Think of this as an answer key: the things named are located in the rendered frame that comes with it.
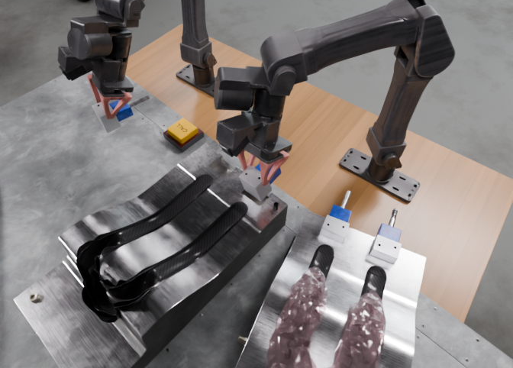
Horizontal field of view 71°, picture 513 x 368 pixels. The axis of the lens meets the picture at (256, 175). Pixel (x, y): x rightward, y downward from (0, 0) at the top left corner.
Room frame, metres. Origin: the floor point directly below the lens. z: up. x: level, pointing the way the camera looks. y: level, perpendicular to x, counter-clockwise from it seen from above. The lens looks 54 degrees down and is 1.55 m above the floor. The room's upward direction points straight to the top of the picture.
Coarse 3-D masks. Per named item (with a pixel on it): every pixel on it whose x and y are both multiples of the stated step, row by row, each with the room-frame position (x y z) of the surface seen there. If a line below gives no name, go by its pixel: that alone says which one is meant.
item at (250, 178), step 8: (288, 152) 0.51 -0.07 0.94; (248, 168) 0.46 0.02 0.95; (256, 168) 0.46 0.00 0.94; (240, 176) 0.44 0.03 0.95; (248, 176) 0.44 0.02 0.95; (256, 176) 0.43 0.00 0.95; (248, 184) 0.42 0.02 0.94; (256, 184) 0.41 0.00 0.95; (256, 192) 0.41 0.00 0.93; (264, 192) 0.42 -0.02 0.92
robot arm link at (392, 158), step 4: (392, 152) 0.52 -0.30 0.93; (384, 156) 0.51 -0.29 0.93; (388, 156) 0.51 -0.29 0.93; (392, 156) 0.51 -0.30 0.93; (396, 156) 0.51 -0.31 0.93; (384, 160) 0.50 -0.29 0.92; (388, 160) 0.50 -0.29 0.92; (392, 160) 0.50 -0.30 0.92; (396, 160) 0.50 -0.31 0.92; (384, 164) 0.51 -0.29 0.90; (388, 164) 0.50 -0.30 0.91; (392, 164) 0.50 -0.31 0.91; (396, 164) 0.51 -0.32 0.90; (400, 164) 0.51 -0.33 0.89; (388, 168) 0.51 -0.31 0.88; (392, 168) 0.51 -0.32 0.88; (396, 168) 0.51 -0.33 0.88
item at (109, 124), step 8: (144, 96) 0.70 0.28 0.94; (96, 104) 0.65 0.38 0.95; (112, 104) 0.66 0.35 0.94; (128, 104) 0.67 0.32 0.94; (136, 104) 0.67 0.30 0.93; (96, 112) 0.62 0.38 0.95; (104, 112) 0.62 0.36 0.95; (120, 112) 0.63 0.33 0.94; (128, 112) 0.65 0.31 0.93; (104, 120) 0.61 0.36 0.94; (112, 120) 0.62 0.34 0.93; (120, 120) 0.63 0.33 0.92; (112, 128) 0.61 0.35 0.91
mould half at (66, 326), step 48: (144, 192) 0.44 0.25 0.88; (240, 192) 0.44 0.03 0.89; (144, 240) 0.31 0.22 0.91; (192, 240) 0.32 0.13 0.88; (240, 240) 0.32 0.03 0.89; (48, 288) 0.24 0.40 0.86; (192, 288) 0.22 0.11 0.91; (48, 336) 0.15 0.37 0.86; (96, 336) 0.15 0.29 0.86; (144, 336) 0.14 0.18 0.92
